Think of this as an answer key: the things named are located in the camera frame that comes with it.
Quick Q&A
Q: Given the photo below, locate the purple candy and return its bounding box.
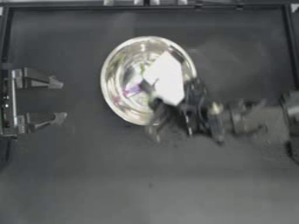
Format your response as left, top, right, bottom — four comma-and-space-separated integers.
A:
122, 84, 145, 99

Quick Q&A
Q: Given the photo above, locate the steel bowl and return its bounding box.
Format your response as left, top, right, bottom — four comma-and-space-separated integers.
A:
99, 35, 200, 127

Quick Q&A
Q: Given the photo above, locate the black metal frame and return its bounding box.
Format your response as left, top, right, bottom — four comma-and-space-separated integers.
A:
0, 0, 299, 77

